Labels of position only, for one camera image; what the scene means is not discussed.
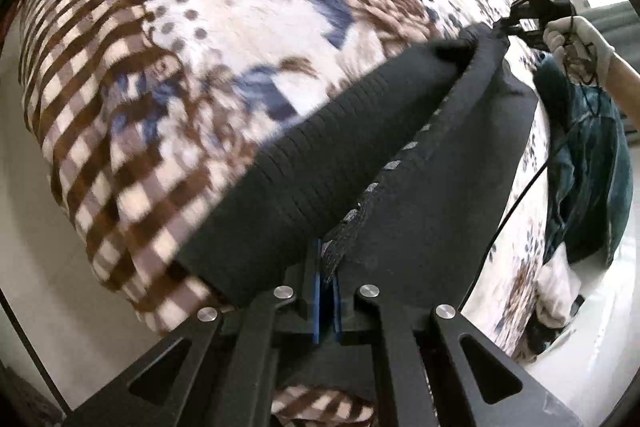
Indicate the teal velvet blanket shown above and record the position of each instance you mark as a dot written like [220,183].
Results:
[589,168]

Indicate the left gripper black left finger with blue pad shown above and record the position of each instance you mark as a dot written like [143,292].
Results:
[216,368]

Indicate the dark grey knitted garment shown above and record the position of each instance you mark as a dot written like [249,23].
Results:
[401,178]

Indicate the bare right forearm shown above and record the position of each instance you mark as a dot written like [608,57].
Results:
[623,84]

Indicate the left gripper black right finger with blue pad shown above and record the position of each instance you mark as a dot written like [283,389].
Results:
[431,367]

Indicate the white gloved right hand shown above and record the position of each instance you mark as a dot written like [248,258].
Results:
[580,50]

